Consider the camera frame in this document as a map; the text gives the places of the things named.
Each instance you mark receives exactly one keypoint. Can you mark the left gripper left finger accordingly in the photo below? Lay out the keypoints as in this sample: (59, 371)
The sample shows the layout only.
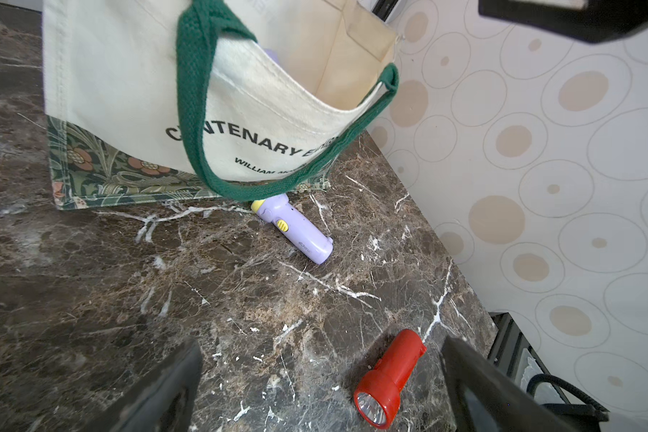
(163, 400)

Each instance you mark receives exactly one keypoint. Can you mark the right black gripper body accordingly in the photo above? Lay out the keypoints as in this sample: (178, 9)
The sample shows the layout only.
(588, 21)

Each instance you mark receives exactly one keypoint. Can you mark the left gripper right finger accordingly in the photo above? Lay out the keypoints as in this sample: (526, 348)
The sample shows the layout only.
(484, 399)

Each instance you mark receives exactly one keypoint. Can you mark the purple flashlight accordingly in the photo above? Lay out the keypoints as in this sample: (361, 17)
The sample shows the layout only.
(298, 229)
(273, 56)

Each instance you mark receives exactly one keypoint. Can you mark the cream green tote bag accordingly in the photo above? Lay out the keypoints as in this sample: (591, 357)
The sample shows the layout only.
(150, 101)

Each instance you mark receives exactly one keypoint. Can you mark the red flashlight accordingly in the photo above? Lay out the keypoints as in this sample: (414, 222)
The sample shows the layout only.
(378, 395)

